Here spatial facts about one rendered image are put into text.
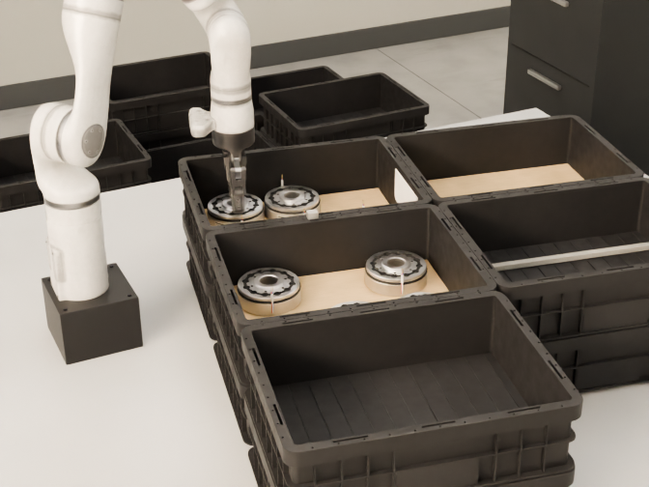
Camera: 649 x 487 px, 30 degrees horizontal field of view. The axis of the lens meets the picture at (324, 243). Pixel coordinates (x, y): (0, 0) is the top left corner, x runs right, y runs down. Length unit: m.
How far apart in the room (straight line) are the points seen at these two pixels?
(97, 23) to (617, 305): 0.92
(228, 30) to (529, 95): 1.90
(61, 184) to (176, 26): 3.23
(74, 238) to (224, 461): 0.45
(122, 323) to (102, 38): 0.49
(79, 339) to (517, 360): 0.75
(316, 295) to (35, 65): 3.22
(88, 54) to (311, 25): 3.54
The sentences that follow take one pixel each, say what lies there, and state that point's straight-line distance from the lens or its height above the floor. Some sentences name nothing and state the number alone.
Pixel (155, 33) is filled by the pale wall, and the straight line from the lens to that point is 5.17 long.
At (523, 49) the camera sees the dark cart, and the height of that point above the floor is 0.61.
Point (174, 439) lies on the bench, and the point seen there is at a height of 0.70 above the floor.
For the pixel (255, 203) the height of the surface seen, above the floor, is 0.86.
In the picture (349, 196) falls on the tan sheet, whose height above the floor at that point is 0.83.
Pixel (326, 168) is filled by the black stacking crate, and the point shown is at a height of 0.88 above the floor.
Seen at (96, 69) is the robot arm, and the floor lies 1.20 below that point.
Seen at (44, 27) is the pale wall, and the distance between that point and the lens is 5.04.
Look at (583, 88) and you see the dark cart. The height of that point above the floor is 0.60.
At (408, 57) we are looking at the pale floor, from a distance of 5.49.
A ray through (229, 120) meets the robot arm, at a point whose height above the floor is 1.06.
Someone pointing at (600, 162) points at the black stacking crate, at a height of 0.89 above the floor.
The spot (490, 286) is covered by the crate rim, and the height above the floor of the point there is 0.93.
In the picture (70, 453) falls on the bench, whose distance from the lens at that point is 1.91.
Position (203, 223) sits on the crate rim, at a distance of 2.02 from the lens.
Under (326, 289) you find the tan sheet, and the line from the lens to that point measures 2.01.
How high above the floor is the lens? 1.86
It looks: 29 degrees down
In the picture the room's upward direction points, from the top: straight up
